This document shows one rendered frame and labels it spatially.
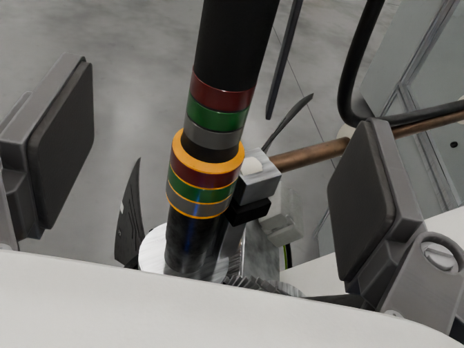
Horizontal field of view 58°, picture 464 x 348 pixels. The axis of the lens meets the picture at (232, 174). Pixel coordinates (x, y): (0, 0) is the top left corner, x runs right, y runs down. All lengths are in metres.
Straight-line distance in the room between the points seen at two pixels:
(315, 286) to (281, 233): 0.12
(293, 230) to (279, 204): 0.05
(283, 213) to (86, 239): 1.47
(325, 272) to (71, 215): 1.66
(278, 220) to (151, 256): 0.48
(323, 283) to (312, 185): 1.92
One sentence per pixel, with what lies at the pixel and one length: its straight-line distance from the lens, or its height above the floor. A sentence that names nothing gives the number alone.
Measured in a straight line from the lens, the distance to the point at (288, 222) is 0.79.
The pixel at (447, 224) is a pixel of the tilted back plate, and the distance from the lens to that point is 0.71.
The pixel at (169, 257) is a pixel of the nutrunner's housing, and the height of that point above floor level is 1.46.
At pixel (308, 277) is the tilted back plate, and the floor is 1.12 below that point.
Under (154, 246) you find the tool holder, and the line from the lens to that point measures 0.33.
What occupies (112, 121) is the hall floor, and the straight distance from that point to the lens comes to 2.76.
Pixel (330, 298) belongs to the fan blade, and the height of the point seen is 1.33.
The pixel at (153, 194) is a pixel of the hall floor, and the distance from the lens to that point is 2.32.
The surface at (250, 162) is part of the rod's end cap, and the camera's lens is 0.28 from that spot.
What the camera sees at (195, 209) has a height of 1.53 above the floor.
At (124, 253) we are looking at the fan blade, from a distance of 0.87.
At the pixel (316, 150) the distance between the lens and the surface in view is 0.32.
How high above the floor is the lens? 1.72
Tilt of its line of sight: 43 degrees down
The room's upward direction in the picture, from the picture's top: 16 degrees clockwise
